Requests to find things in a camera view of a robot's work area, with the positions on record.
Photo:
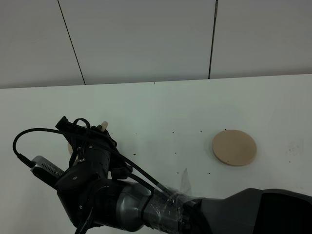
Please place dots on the beige teapot saucer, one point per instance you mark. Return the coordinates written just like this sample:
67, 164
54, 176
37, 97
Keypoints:
234, 147

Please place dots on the beige teapot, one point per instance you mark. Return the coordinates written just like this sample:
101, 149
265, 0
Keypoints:
103, 127

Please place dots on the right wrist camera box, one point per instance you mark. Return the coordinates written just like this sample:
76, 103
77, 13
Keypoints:
46, 171

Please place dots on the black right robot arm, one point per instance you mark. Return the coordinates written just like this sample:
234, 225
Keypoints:
99, 189

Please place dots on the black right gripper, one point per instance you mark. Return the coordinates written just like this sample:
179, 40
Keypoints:
94, 158

